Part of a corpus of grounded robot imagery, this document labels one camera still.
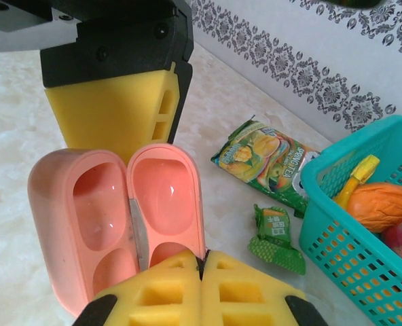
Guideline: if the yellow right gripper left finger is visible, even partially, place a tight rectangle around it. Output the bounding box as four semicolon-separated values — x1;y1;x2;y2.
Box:
72;249;202;326

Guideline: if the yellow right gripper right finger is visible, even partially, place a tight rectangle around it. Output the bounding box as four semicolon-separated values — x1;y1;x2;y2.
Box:
200;250;331;326

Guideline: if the pink earbud charging case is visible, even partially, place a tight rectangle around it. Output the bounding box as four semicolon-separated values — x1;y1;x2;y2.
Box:
27;142;207;319

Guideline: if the small green candy packet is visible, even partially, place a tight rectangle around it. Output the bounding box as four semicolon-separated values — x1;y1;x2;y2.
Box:
248;203;306;275

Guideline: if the teal plastic basket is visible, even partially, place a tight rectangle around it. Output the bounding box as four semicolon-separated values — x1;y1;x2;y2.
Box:
298;114;402;326

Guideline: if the green fruit candy bag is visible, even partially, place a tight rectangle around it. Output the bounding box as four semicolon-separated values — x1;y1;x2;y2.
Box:
210;120;321;217

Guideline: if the orange toy fruit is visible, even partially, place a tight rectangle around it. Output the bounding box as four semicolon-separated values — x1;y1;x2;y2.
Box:
346;182;402;234

